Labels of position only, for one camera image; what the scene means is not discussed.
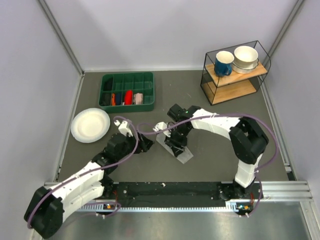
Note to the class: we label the black wire wooden shelf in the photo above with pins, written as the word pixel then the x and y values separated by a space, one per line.
pixel 222 89

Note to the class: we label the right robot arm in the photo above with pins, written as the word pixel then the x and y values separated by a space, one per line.
pixel 248 140

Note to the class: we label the green compartment organizer box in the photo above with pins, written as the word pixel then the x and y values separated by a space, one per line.
pixel 138 82

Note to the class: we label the white bowl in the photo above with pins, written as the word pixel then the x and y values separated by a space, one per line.
pixel 246 59

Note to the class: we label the blue mug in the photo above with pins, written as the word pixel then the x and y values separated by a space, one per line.
pixel 223 63

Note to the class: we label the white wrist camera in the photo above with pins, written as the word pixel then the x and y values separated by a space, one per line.
pixel 162 128
pixel 124 128

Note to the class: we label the red rolled garment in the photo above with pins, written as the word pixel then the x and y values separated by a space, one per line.
pixel 128 97

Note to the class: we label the pink rolled garment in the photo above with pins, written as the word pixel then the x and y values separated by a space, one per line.
pixel 138 98

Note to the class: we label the white cable duct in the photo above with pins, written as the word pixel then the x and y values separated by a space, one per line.
pixel 227 207

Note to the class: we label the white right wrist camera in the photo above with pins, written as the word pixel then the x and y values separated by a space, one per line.
pixel 162 128

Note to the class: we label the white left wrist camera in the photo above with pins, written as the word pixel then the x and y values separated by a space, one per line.
pixel 124 128

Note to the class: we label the white underwear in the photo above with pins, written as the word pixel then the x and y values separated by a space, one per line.
pixel 183 157

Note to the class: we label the aluminium frame rail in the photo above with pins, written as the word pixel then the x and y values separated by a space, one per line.
pixel 274 190

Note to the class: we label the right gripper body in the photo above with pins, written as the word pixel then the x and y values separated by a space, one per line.
pixel 178 136

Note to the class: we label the orange and blue rolled garment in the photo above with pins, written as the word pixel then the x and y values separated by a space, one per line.
pixel 116 99

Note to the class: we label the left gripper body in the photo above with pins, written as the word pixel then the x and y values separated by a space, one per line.
pixel 141 147

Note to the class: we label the white paper plate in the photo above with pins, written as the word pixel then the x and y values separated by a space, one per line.
pixel 90 125

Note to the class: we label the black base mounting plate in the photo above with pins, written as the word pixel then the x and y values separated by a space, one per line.
pixel 181 194

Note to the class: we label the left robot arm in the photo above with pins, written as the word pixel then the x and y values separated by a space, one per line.
pixel 50 207

